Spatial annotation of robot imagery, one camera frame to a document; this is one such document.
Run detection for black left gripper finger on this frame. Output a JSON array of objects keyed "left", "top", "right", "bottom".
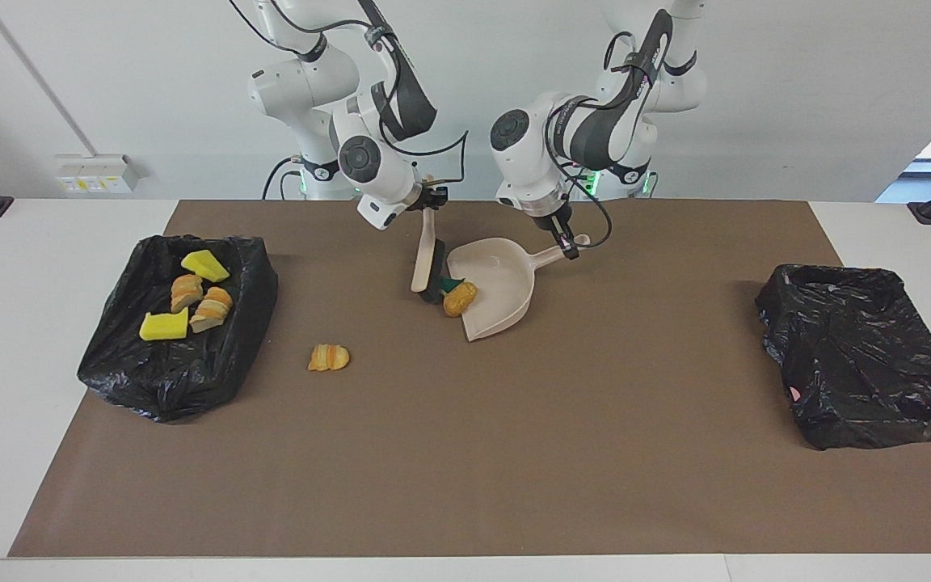
[{"left": 554, "top": 221, "right": 582, "bottom": 262}]

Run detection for beige hand brush black bristles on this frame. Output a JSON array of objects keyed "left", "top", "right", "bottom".
[{"left": 410, "top": 208, "right": 447, "bottom": 306}]

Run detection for beige plastic dustpan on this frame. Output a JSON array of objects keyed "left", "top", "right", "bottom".
[{"left": 444, "top": 234, "right": 592, "bottom": 343}]

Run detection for brown oval bread roll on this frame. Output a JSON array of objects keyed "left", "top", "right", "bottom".
[{"left": 443, "top": 280, "right": 479, "bottom": 318}]

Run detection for orange striped croissant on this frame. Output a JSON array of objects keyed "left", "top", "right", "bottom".
[
  {"left": 170, "top": 274, "right": 204, "bottom": 314},
  {"left": 307, "top": 344, "right": 351, "bottom": 373}
]

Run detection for pale beige bread chunk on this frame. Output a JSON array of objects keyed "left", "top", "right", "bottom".
[{"left": 189, "top": 286, "right": 234, "bottom": 335}]

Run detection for yellow notched sponge piece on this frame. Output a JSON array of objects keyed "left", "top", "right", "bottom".
[{"left": 139, "top": 307, "right": 191, "bottom": 343}]

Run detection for black bag-lined bin pink spot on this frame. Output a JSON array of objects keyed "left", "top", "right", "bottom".
[{"left": 754, "top": 263, "right": 931, "bottom": 452}]

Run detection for brown table mat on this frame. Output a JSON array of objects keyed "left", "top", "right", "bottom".
[{"left": 9, "top": 200, "right": 931, "bottom": 559}]

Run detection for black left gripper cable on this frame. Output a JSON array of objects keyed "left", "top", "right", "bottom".
[{"left": 545, "top": 32, "right": 660, "bottom": 251}]

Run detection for black right base cable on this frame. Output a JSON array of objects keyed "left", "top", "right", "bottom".
[{"left": 261, "top": 156, "right": 306, "bottom": 200}]

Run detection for white wall socket box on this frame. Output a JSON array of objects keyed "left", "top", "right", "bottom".
[{"left": 53, "top": 154, "right": 143, "bottom": 195}]

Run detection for white wall conduit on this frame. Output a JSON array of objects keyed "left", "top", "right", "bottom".
[{"left": 0, "top": 0, "right": 103, "bottom": 158}]

